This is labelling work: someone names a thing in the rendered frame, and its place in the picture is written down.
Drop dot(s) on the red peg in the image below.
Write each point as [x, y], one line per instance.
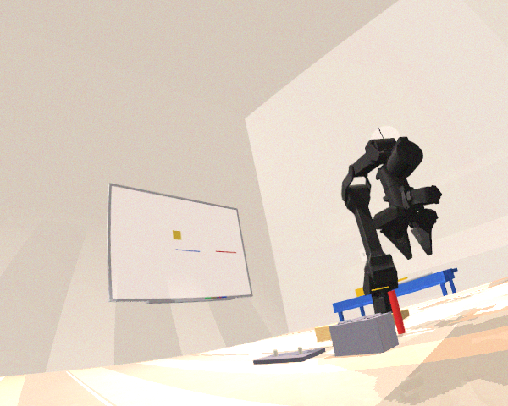
[396, 312]

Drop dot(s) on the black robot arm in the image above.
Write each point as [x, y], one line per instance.
[399, 159]

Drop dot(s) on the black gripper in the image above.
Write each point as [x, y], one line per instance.
[394, 220]

